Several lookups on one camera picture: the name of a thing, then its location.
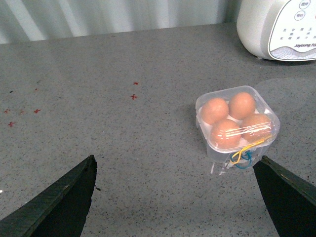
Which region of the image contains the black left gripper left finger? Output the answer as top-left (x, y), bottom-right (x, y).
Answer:
top-left (0, 155), bottom-right (97, 237)

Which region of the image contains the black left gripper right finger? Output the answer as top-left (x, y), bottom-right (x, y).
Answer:
top-left (253, 156), bottom-right (316, 237)

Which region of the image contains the clear plastic egg box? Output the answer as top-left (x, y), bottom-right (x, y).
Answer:
top-left (196, 85), bottom-right (280, 168)

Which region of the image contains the brown egg carried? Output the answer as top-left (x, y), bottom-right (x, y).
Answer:
top-left (210, 118), bottom-right (241, 149)

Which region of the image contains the brown egg front left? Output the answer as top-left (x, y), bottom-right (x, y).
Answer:
top-left (240, 114), bottom-right (273, 143)

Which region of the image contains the brown egg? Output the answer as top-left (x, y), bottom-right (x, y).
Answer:
top-left (240, 114), bottom-right (273, 143)
top-left (228, 92), bottom-right (256, 120)
top-left (200, 98), bottom-right (229, 125)

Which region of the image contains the brown egg back left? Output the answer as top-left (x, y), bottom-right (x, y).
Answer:
top-left (228, 92), bottom-right (256, 120)

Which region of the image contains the brown egg back right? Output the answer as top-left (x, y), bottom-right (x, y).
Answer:
top-left (200, 98), bottom-right (229, 125)

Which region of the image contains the blue rubber band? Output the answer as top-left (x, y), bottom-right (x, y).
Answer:
top-left (230, 150), bottom-right (252, 169)

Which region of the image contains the yellow rubber band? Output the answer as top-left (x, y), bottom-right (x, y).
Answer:
top-left (230, 135), bottom-right (272, 165)

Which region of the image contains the white Joyoung blender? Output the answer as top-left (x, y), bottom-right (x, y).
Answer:
top-left (237, 0), bottom-right (316, 61)

